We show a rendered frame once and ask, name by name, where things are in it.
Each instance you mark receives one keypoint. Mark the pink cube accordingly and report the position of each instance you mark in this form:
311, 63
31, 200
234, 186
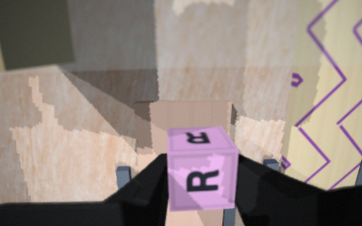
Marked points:
202, 168

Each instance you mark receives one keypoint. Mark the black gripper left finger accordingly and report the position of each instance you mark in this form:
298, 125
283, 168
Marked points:
143, 201

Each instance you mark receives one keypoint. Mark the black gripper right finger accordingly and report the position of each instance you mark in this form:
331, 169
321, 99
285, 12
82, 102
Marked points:
266, 197

